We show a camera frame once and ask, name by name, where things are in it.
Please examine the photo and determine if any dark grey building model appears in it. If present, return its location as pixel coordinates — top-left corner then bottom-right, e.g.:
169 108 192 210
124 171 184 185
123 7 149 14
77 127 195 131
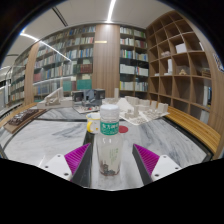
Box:
70 88 106 114

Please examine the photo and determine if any tall bookshelf with books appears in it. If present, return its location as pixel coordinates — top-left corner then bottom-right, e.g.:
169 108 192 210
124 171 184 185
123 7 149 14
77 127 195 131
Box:
119 25 150 99

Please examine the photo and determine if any beige building model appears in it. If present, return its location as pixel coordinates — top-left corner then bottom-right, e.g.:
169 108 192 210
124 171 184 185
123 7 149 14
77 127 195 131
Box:
36 87 74 110

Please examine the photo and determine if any wooden cubby shelf unit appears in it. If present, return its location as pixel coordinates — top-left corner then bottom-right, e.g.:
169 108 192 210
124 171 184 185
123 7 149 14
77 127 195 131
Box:
145 10 214 125

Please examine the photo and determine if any straight ceiling light strip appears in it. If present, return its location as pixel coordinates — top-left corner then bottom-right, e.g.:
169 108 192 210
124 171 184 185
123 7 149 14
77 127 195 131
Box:
106 0 117 23

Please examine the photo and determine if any white city architectural model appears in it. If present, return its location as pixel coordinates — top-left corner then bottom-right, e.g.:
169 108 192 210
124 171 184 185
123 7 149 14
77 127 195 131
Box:
101 95 170 126

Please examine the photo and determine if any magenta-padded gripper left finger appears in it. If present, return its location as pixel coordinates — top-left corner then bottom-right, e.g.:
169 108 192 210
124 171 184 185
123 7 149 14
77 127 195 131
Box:
42 142 93 188

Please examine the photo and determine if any clear plastic bottle green label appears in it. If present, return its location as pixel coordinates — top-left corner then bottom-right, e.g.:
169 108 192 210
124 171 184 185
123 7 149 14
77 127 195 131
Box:
95 104 124 177

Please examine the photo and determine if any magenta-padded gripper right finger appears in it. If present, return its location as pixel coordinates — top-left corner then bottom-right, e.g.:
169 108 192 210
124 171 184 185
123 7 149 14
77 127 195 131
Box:
131 143 183 186

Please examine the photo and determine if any brown architectural model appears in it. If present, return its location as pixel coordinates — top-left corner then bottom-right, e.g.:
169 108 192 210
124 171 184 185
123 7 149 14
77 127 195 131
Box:
3 108 47 134

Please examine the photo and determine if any curved ceiling light strip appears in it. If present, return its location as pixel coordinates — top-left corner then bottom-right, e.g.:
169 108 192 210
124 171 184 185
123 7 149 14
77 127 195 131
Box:
19 31 72 62

